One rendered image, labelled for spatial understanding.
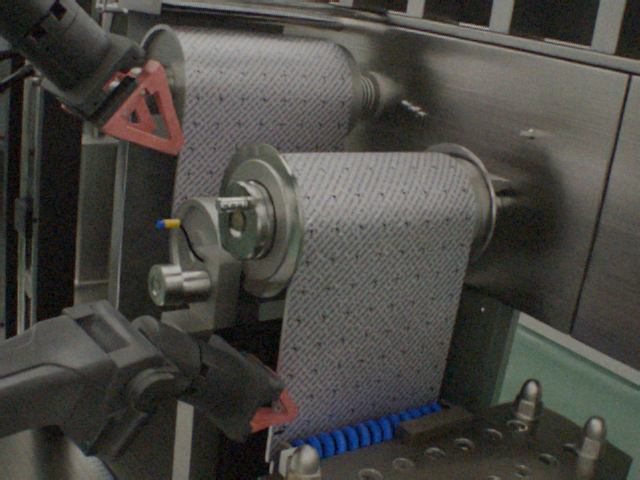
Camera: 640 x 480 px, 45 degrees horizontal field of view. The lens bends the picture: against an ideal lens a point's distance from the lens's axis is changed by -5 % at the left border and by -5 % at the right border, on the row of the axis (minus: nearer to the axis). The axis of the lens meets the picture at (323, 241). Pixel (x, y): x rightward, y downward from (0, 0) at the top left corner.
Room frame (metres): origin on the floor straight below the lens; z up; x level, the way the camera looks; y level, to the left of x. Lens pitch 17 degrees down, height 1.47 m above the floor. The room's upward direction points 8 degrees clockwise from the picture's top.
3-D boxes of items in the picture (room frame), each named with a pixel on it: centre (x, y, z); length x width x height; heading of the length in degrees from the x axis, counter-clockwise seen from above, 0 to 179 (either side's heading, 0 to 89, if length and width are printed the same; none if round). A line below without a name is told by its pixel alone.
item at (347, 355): (0.76, -0.07, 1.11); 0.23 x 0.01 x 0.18; 129
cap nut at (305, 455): (0.63, -0.01, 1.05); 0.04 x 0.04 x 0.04
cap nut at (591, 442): (0.76, -0.33, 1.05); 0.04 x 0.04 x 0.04
